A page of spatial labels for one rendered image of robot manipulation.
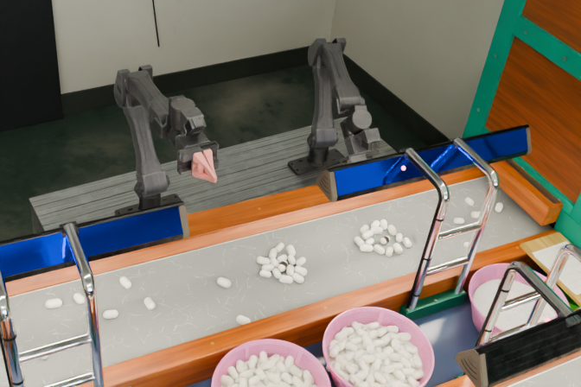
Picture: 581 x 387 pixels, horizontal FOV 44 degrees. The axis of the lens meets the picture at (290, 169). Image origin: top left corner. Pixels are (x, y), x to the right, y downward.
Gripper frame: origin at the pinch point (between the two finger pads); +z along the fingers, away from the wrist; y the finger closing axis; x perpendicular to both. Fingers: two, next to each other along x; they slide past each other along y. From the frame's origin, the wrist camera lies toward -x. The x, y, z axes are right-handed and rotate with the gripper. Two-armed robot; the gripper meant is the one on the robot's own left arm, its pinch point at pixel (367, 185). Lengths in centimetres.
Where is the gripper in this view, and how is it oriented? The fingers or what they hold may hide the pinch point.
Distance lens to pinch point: 208.8
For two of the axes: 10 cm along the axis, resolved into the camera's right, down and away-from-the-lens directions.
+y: 8.9, -1.9, 4.1
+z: 2.6, 9.6, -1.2
